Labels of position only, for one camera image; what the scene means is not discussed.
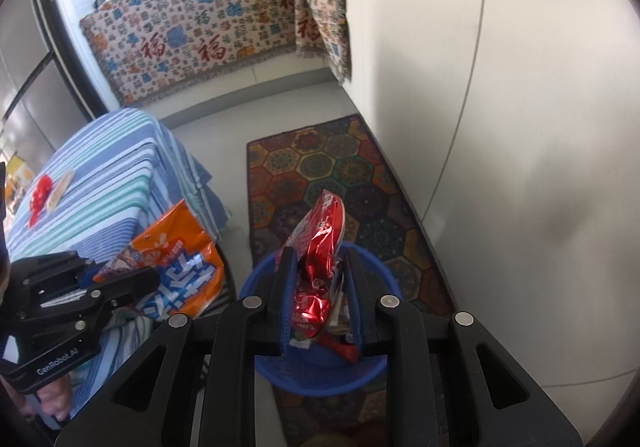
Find grey refrigerator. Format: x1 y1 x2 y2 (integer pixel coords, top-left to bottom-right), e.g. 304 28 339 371
0 0 108 162

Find white cabinet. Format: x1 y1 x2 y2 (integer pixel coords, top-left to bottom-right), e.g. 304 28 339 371
337 0 640 393

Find red foil snack packet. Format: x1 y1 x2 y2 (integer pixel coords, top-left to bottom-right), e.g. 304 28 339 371
287 189 347 340

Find orange snack packet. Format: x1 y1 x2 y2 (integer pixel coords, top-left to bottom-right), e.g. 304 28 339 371
92 199 225 323

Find yellow box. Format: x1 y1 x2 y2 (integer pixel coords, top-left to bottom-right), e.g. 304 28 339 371
5 154 36 208

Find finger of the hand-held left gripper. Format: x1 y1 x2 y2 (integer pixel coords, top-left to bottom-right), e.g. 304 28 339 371
35 251 108 298
80 268 162 323

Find blue plastic basket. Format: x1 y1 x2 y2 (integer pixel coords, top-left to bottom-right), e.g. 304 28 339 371
239 242 401 396

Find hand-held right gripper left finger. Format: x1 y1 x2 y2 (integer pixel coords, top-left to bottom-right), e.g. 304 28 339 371
57 247 298 447

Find large patterned cloth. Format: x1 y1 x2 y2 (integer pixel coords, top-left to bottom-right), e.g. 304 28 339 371
79 0 301 108

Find hexagon patterned rug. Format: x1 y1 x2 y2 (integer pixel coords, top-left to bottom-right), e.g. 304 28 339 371
246 113 456 433

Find blue striped tablecloth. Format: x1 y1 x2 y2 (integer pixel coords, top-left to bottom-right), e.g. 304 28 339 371
7 108 232 418

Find narrow patterned cloth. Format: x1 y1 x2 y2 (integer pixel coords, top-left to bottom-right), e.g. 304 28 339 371
289 0 352 86

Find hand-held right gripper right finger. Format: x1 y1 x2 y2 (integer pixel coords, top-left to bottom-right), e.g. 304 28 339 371
342 246 583 447

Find person's left hand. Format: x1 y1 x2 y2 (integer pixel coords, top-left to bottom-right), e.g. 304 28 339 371
37 374 73 423

